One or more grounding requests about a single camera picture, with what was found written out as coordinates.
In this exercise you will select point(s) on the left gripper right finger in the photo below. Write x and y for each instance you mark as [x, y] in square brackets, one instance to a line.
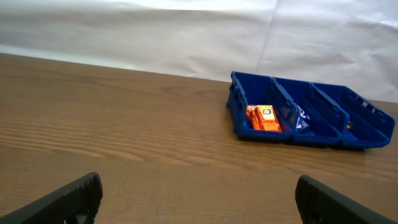
[326, 205]

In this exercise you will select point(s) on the blue tray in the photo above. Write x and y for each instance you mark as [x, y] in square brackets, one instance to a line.
[264, 90]

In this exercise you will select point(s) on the blue candy pack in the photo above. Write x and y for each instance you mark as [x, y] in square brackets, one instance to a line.
[302, 126]
[304, 112]

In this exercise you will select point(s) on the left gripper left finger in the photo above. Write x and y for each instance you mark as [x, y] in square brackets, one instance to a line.
[68, 202]

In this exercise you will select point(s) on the orange candy box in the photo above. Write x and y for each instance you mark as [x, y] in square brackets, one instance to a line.
[251, 116]
[269, 119]

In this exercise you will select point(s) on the gold candy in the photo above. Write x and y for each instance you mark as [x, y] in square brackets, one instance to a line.
[349, 126]

